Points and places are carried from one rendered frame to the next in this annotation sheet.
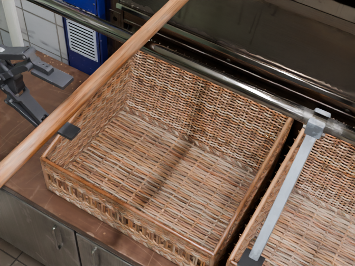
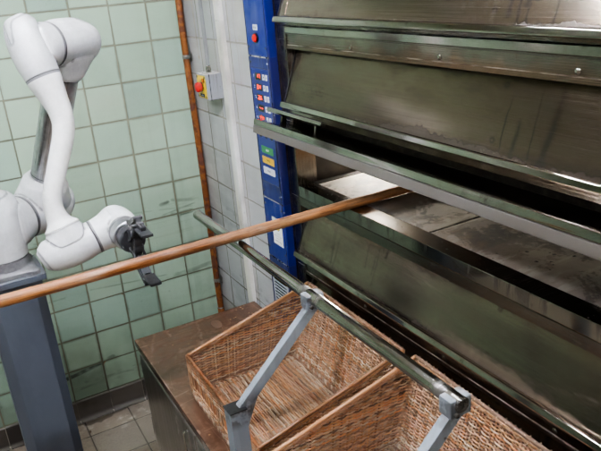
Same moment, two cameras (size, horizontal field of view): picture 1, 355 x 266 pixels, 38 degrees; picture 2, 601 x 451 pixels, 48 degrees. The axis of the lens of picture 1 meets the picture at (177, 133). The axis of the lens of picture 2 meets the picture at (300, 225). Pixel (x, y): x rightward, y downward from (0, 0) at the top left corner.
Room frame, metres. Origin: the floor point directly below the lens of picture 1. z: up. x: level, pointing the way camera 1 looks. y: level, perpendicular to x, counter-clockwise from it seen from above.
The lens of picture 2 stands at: (-0.45, -1.05, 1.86)
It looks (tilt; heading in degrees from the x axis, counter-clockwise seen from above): 21 degrees down; 36
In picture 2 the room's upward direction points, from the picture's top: 5 degrees counter-clockwise
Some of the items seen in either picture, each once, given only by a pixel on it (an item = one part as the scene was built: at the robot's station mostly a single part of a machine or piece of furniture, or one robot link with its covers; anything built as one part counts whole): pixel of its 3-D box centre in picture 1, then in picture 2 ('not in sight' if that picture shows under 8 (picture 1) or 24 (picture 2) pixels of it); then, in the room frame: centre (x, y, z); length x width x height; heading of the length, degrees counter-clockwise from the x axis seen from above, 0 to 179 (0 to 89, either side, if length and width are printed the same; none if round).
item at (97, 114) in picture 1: (168, 148); (289, 372); (0.93, 0.02, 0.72); 0.56 x 0.49 x 0.28; 63
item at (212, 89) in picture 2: not in sight; (209, 85); (1.55, 0.75, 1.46); 0.10 x 0.07 x 0.10; 63
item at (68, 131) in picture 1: (61, 126); (152, 279); (0.64, 0.22, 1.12); 0.07 x 0.03 x 0.01; 63
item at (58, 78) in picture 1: (52, 75); (143, 232); (0.64, 0.22, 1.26); 0.07 x 0.03 x 0.01; 63
